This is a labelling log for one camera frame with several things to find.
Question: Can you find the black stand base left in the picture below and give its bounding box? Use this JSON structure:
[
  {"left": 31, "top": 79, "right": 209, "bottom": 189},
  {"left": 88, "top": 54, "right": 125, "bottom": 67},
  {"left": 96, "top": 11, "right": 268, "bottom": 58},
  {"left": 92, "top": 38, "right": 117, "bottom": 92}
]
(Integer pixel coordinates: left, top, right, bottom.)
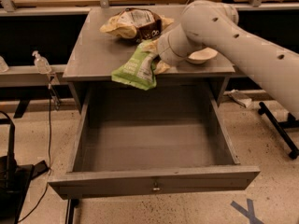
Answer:
[{"left": 0, "top": 111, "right": 50, "bottom": 224}]

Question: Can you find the grey cabinet with top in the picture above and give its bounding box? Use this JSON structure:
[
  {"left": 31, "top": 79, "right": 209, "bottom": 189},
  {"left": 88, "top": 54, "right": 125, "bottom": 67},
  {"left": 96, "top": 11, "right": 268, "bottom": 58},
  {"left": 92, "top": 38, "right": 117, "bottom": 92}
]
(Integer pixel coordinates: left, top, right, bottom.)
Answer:
[{"left": 64, "top": 7, "right": 235, "bottom": 109}]

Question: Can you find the black metal floor leg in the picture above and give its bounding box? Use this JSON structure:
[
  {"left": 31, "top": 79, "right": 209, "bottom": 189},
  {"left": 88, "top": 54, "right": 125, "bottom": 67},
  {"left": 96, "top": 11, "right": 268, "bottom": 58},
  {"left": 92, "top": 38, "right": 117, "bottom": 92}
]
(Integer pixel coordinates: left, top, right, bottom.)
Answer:
[{"left": 258, "top": 102, "right": 299, "bottom": 160}]

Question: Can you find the black cable on floor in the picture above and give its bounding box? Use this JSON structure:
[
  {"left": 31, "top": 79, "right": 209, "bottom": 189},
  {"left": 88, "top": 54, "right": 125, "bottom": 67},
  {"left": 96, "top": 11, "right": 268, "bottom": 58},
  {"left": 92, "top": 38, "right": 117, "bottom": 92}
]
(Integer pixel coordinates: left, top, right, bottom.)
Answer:
[{"left": 17, "top": 83, "right": 62, "bottom": 224}]

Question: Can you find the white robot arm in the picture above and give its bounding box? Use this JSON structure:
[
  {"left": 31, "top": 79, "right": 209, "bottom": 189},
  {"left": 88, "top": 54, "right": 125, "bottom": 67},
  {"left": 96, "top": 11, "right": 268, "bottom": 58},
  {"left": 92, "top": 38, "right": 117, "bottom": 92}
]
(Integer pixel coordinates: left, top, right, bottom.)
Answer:
[{"left": 156, "top": 0, "right": 299, "bottom": 119}]

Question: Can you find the clear sanitizer pump bottle left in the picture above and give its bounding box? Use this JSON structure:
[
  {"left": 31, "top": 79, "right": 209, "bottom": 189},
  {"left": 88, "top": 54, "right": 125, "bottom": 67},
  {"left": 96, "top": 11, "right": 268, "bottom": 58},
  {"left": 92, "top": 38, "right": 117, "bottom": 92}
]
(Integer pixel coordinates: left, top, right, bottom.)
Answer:
[{"left": 32, "top": 50, "right": 51, "bottom": 74}]

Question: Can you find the brown and yellow snack bag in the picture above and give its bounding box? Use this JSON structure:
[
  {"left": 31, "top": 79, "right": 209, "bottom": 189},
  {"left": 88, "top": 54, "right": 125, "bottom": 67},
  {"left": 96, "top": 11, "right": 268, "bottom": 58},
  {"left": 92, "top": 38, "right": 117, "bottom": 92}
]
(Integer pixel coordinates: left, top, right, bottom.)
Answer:
[{"left": 100, "top": 7, "right": 174, "bottom": 43}]

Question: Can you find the open grey top drawer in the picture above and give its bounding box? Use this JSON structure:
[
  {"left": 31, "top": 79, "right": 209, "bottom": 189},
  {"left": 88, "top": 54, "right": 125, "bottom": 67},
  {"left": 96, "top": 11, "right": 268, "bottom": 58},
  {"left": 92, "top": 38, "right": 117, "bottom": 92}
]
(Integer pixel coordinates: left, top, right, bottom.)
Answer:
[{"left": 50, "top": 82, "right": 260, "bottom": 199}]

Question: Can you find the green rice chip bag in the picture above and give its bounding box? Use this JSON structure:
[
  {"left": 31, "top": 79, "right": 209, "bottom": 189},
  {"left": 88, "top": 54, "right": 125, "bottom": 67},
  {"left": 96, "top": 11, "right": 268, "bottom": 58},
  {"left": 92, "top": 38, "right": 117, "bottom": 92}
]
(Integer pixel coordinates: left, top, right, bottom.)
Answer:
[{"left": 111, "top": 43, "right": 158, "bottom": 91}]

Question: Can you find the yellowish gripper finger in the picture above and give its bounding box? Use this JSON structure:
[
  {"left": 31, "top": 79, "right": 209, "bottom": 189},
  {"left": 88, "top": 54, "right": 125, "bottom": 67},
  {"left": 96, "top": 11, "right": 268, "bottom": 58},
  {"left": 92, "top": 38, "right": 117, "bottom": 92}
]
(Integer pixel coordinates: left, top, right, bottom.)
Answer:
[
  {"left": 154, "top": 61, "right": 171, "bottom": 75},
  {"left": 140, "top": 40, "right": 158, "bottom": 54}
]

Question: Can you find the white paper bowl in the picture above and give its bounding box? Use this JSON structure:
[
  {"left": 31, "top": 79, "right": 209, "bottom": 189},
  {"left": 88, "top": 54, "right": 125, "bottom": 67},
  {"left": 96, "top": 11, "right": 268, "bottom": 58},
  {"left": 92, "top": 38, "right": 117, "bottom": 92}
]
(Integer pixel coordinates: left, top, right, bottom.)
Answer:
[{"left": 187, "top": 48, "right": 218, "bottom": 64}]

